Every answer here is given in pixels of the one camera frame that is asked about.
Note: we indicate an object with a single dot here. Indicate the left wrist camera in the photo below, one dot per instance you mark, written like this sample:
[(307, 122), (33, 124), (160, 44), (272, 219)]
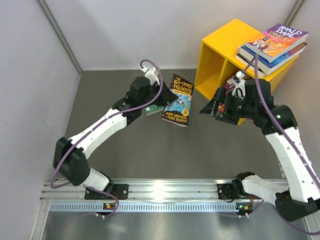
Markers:
[(152, 74)]

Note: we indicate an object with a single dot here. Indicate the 169-Storey Treehouse book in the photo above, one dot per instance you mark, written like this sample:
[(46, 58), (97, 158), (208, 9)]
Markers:
[(178, 111)]

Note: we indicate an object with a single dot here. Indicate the red 13-Storey Treehouse book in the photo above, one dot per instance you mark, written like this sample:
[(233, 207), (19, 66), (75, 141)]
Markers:
[(221, 108)]

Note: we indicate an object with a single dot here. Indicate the aluminium mounting rail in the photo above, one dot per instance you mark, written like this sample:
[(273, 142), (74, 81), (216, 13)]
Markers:
[(147, 190)]

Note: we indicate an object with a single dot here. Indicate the light teal paperback book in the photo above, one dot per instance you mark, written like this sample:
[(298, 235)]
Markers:
[(244, 52)]

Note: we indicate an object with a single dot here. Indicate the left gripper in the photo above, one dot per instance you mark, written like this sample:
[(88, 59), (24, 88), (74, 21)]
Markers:
[(166, 96)]

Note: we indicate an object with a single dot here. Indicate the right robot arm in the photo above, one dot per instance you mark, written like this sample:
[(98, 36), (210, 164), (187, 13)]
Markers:
[(280, 128)]

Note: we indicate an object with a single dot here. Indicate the purple paperback book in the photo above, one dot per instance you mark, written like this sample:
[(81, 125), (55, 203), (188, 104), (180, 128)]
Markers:
[(229, 85)]

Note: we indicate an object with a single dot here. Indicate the green paperback book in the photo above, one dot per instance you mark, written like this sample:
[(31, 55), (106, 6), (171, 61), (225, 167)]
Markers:
[(153, 109)]

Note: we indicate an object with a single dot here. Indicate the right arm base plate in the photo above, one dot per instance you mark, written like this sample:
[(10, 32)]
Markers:
[(228, 193)]

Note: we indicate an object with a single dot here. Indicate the perforated cable duct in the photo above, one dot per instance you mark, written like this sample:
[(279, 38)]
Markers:
[(143, 207)]

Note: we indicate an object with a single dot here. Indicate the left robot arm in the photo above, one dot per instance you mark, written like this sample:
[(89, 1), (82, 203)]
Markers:
[(71, 154)]

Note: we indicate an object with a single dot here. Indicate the yellow wooden shelf box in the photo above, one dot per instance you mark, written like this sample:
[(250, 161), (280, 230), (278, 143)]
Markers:
[(217, 63)]

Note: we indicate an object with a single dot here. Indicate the blue orange paperback book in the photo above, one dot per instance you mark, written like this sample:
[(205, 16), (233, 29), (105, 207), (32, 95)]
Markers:
[(264, 66)]

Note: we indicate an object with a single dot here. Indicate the Roald Dahl Charlie book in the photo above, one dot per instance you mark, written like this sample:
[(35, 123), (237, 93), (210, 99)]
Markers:
[(276, 41)]

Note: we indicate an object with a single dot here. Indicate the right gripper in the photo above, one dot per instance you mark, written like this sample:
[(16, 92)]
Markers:
[(221, 96)]

